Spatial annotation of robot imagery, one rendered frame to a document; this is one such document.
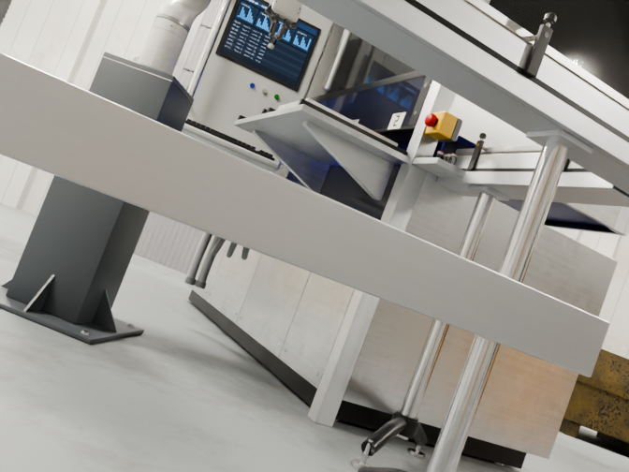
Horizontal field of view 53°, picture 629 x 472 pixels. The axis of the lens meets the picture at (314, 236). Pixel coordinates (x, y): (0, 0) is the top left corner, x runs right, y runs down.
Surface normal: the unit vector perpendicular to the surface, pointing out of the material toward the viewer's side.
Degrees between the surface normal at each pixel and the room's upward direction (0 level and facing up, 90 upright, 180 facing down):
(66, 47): 90
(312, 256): 90
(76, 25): 90
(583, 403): 90
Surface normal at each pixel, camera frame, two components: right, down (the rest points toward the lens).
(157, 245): -0.07, -0.08
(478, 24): 0.40, 0.10
